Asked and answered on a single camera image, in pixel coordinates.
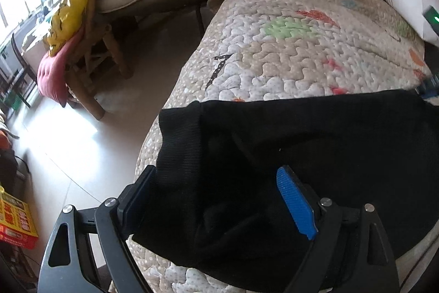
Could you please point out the quilted patterned bed cover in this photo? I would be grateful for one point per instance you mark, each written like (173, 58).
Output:
(295, 52)

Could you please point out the dark wooden chair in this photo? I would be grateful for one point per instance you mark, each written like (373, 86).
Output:
(19, 70)

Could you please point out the yellow plastic bag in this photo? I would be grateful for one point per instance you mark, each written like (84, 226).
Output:
(67, 15)

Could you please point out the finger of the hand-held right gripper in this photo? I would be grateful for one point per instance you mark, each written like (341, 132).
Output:
(428, 87)

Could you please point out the pink cushion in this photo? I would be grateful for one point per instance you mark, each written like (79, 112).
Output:
(56, 73)

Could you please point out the black pants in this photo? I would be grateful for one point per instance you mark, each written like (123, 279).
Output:
(291, 155)

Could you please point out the red and yellow box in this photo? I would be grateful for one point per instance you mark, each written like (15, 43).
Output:
(15, 221)

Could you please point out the wooden lounge chair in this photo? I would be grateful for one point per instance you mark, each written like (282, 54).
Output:
(99, 49)

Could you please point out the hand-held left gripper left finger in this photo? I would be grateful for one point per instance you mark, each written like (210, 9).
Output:
(135, 197)

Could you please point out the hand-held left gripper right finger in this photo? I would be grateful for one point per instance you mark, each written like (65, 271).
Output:
(296, 202)

